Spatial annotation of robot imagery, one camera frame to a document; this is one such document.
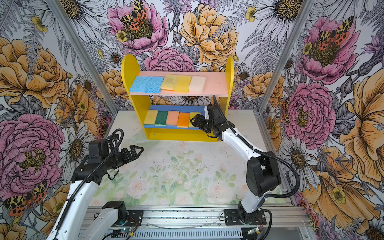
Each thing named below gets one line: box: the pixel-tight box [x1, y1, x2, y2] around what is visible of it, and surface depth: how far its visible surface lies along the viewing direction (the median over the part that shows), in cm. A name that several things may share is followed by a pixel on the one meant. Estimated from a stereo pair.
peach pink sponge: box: [166, 110, 180, 126], surface depth 96 cm
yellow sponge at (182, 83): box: [174, 75, 192, 93], surface depth 76 cm
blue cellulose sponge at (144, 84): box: [130, 76, 158, 94], surface depth 77 cm
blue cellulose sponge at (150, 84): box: [139, 76, 164, 94], surface depth 78 cm
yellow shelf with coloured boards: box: [121, 54, 235, 142], surface depth 81 cm
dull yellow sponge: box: [160, 74, 178, 91], surface depth 78 cm
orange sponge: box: [177, 112, 191, 128], surface depth 97 cm
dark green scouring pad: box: [154, 110, 169, 127], surface depth 98 cm
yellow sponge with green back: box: [144, 110, 159, 125], surface depth 98 cm
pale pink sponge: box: [188, 75, 206, 93], surface depth 76 cm
